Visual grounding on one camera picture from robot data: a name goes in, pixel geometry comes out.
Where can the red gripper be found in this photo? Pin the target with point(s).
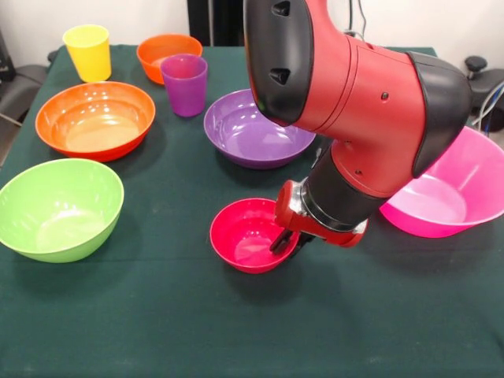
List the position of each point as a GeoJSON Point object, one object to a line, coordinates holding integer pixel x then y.
{"type": "Point", "coordinates": [311, 230]}

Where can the small red plastic bowl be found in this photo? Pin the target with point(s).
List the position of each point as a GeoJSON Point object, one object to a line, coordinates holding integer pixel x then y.
{"type": "Point", "coordinates": [244, 240]}

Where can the purple plastic bowl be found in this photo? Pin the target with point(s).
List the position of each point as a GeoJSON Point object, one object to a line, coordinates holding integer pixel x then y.
{"type": "Point", "coordinates": [244, 138]}

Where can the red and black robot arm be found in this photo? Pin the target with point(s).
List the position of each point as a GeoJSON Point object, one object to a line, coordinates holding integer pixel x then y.
{"type": "Point", "coordinates": [354, 98]}

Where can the dark green tablecloth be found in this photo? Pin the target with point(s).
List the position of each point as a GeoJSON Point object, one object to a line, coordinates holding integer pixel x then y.
{"type": "Point", "coordinates": [252, 315]}

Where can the large pink plastic bowl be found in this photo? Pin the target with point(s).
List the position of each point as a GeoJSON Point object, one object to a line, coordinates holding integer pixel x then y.
{"type": "Point", "coordinates": [453, 197]}

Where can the purple plastic cup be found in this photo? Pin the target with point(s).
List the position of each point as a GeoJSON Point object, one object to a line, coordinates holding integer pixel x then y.
{"type": "Point", "coordinates": [185, 90]}

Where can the large orange plastic bowl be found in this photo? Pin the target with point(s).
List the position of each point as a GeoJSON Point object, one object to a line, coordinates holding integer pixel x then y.
{"type": "Point", "coordinates": [94, 122]}

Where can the small orange plastic bowl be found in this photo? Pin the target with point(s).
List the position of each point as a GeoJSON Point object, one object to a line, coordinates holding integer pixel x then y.
{"type": "Point", "coordinates": [157, 51]}

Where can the large green plastic bowl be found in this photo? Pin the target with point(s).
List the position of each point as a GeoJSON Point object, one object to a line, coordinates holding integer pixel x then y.
{"type": "Point", "coordinates": [59, 208]}

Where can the yellow plastic cup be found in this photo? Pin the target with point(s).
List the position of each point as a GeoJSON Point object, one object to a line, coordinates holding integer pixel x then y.
{"type": "Point", "coordinates": [88, 55]}

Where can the grey office chair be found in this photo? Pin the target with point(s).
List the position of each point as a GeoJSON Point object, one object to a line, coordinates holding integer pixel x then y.
{"type": "Point", "coordinates": [23, 84]}

